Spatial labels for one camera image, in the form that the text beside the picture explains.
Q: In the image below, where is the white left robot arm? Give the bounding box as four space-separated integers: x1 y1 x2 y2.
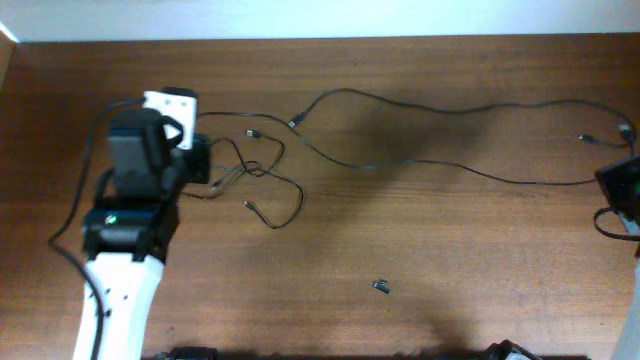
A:
73 108 210 359

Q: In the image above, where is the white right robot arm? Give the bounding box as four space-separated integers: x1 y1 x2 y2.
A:
593 155 639 359

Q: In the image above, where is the small black adapter plug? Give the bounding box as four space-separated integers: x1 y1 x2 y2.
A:
372 279 390 294

